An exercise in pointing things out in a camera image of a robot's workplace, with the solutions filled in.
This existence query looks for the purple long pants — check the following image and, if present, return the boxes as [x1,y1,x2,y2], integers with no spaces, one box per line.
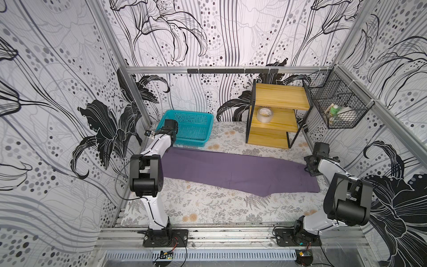
[161,148,320,197]

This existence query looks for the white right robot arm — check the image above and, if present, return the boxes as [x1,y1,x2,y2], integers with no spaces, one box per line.
[291,142,373,245]

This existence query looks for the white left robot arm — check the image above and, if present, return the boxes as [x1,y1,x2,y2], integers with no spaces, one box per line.
[129,119,178,238]

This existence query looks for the clear tape roll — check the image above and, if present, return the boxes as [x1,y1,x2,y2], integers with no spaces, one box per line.
[256,107,274,123]

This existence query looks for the teal plastic basket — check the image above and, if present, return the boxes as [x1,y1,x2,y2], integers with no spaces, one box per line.
[156,110,214,147]

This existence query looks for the green white bottle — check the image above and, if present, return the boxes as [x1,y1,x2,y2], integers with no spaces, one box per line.
[328,104,340,125]

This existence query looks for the wooden black-framed shelf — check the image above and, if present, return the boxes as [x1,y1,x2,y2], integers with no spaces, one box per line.
[245,81,310,149]

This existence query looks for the floral patterned tablecloth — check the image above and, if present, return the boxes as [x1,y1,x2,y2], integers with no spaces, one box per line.
[119,121,338,228]

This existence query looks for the small black power module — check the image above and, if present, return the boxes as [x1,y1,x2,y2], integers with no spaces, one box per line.
[295,250,313,267]

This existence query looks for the small green circuit board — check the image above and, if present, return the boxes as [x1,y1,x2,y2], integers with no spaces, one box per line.
[159,251,174,260]

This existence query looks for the black wire basket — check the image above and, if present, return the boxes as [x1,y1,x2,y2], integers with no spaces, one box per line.
[301,70,375,131]

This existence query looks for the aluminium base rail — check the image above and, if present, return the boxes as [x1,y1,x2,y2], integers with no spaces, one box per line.
[95,224,370,250]

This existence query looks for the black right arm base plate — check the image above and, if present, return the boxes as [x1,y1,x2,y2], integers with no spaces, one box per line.
[272,227,322,248]

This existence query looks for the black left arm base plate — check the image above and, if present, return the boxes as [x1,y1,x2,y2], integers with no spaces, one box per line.
[143,229,189,248]

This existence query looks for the white slotted cable duct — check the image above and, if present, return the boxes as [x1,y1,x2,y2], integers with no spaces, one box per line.
[105,249,297,262]

